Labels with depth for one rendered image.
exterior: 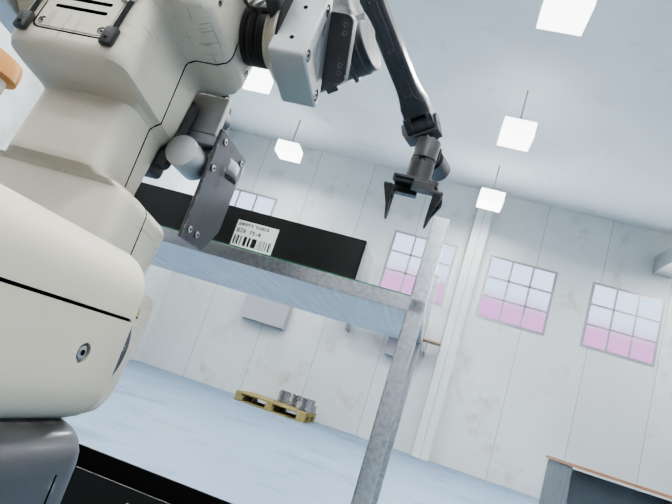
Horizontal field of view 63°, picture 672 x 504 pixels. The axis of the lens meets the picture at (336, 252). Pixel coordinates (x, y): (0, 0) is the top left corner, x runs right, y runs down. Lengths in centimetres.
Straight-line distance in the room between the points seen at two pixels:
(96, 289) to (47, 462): 11
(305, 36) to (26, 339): 49
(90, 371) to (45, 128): 41
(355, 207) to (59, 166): 1081
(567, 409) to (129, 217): 1059
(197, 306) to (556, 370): 704
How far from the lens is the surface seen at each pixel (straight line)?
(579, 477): 658
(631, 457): 1136
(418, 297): 96
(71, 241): 36
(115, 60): 68
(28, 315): 34
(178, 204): 128
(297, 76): 73
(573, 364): 1112
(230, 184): 84
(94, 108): 73
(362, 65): 86
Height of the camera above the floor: 77
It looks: 13 degrees up
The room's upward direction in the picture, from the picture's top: 18 degrees clockwise
